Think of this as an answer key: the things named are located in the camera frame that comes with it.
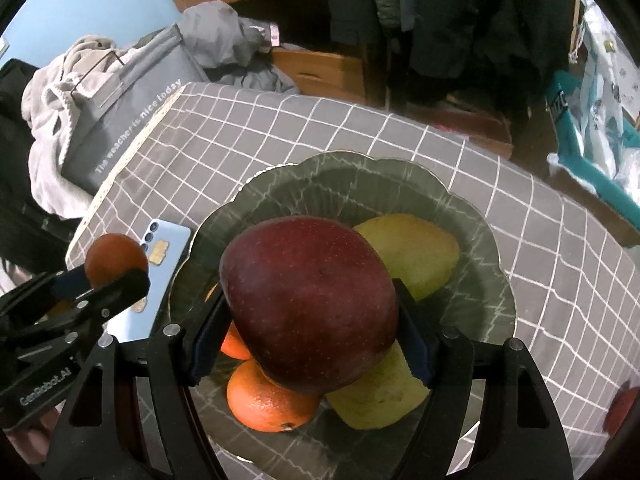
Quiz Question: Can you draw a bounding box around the wooden drawer box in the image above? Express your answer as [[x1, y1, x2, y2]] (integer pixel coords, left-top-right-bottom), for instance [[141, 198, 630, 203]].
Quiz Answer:
[[271, 47, 369, 107]]

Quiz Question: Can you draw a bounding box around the small tangerine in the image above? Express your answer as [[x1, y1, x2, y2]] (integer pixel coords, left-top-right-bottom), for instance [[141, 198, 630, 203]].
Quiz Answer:
[[85, 233, 150, 286]]

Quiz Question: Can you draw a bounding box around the red apple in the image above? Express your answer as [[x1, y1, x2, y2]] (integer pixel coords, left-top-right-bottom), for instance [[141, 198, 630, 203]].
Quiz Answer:
[[602, 384, 635, 437], [220, 216, 401, 395]]

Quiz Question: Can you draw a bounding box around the grey checked tablecloth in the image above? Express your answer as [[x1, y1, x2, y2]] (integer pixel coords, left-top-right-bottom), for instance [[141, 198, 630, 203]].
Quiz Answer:
[[65, 81, 640, 480]]

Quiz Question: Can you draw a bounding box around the grey jacket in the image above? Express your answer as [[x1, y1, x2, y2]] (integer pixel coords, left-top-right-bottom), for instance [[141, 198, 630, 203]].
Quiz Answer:
[[177, 1, 302, 94]]

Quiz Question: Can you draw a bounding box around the teal storage box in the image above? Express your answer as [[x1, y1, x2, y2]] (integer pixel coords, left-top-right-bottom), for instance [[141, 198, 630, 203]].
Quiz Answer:
[[545, 71, 640, 212]]

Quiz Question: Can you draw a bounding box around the flat cardboard box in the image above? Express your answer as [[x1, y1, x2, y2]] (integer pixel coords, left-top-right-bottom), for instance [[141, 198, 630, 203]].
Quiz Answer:
[[425, 102, 516, 159]]

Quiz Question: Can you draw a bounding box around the grey fabric bag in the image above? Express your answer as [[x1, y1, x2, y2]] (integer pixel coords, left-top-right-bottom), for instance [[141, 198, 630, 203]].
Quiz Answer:
[[60, 24, 208, 196]]

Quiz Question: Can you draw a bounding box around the dark glass plate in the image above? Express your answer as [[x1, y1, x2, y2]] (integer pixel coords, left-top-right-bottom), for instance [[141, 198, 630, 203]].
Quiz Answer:
[[167, 151, 517, 467]]

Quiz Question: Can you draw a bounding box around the light blue smartphone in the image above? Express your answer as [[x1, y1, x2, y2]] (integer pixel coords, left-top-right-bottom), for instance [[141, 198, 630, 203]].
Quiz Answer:
[[107, 219, 192, 344]]

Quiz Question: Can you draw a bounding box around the black hanging coat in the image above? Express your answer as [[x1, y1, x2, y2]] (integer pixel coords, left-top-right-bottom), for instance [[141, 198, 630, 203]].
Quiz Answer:
[[317, 0, 577, 111]]

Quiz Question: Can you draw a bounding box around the white printed plastic bag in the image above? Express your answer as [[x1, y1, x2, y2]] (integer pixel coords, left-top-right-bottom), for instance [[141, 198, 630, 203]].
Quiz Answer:
[[564, 0, 640, 171]]

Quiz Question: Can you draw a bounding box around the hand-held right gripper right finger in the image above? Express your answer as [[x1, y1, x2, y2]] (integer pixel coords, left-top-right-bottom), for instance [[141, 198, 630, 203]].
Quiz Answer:
[[392, 278, 574, 480]]

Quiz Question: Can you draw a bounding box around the medium orange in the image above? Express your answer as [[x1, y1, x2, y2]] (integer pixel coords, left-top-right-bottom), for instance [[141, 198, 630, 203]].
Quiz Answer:
[[206, 282, 253, 361]]

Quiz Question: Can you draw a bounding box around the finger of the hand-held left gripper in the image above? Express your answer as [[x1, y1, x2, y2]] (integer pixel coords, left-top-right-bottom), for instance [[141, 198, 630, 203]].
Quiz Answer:
[[74, 269, 151, 322], [29, 266, 94, 304]]

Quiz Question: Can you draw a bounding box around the large orange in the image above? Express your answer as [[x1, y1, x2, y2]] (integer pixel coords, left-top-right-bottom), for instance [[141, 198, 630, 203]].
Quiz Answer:
[[226, 360, 321, 433]]

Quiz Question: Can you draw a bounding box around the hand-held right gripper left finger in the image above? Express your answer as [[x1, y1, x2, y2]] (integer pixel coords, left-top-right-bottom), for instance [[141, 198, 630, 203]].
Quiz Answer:
[[47, 286, 235, 480]]

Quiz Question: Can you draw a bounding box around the green pear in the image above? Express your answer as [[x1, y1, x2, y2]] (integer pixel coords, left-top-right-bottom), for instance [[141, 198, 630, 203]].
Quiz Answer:
[[352, 213, 460, 302]]

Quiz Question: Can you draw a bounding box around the black bag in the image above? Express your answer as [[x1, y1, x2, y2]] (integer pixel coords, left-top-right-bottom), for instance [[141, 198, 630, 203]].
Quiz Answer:
[[0, 57, 83, 271]]

